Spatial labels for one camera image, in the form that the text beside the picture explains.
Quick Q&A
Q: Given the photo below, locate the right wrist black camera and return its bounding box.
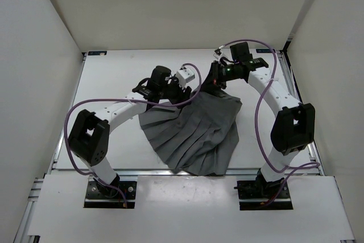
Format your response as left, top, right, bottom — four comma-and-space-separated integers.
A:
230, 42, 253, 63

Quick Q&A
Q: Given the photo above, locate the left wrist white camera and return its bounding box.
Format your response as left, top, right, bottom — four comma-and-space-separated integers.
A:
175, 67, 195, 88

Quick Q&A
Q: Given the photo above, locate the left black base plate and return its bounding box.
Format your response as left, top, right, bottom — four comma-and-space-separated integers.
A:
84, 179, 137, 209

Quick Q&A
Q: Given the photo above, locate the aluminium front rail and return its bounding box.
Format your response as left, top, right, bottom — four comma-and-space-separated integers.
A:
116, 168, 258, 176

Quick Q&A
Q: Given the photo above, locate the blue corner label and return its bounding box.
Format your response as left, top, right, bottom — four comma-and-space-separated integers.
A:
256, 48, 275, 54
88, 51, 107, 56

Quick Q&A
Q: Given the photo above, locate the right blue corner label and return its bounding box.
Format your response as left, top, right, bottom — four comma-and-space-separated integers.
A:
256, 48, 275, 54

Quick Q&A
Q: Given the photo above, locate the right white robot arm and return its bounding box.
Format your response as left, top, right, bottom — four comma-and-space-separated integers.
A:
205, 58, 315, 197

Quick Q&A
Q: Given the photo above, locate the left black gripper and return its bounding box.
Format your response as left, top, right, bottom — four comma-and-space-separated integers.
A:
158, 73, 191, 109

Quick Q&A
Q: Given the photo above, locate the grey pleated skirt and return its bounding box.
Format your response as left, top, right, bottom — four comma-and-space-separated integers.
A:
139, 89, 242, 176

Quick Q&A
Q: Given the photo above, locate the left blue corner label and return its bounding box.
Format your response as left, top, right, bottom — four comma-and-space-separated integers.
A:
88, 51, 107, 56

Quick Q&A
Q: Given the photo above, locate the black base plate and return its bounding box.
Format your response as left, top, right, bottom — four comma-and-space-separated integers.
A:
234, 171, 293, 211
84, 179, 137, 209

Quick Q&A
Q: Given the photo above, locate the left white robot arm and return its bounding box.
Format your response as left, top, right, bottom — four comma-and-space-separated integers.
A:
68, 65, 195, 198

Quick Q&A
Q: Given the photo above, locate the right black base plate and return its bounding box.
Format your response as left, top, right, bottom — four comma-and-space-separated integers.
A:
234, 171, 293, 211

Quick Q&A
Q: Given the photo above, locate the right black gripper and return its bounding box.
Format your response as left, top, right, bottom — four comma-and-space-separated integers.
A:
198, 61, 239, 92

